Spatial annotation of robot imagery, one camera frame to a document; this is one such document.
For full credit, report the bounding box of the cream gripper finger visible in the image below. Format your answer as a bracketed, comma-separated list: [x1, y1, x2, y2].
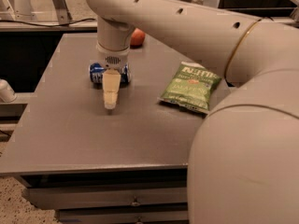
[102, 69, 121, 110]

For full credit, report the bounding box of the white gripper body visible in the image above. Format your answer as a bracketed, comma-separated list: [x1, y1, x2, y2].
[96, 43, 130, 70]

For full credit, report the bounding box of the blue pepsi can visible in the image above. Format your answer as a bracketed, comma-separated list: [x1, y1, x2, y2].
[89, 63, 131, 84]

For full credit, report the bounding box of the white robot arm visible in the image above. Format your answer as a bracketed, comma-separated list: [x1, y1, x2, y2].
[87, 0, 299, 224]

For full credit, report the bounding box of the red apple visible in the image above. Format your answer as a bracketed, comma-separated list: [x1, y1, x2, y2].
[130, 28, 146, 47]

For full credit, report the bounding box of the green jalapeno chips bag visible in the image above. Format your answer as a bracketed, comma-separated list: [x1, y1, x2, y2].
[160, 62, 221, 114]

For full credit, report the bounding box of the grey drawer cabinet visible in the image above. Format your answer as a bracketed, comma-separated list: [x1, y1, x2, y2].
[0, 30, 237, 224]

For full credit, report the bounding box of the white cylinder at left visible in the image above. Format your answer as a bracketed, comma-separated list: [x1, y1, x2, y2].
[0, 79, 17, 103]

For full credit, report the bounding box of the top grey drawer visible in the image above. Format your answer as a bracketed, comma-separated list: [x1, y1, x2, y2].
[23, 183, 187, 210]

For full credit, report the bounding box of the grey drawer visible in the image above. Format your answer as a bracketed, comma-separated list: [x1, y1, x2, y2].
[23, 183, 187, 210]
[57, 203, 189, 224]

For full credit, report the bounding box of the lower grey drawer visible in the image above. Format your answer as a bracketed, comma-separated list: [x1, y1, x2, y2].
[57, 203, 189, 224]

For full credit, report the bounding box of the metal frame rail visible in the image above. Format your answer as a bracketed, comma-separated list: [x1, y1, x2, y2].
[0, 8, 299, 30]

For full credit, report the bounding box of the black cable on rail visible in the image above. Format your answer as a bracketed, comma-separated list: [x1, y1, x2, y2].
[0, 18, 97, 28]

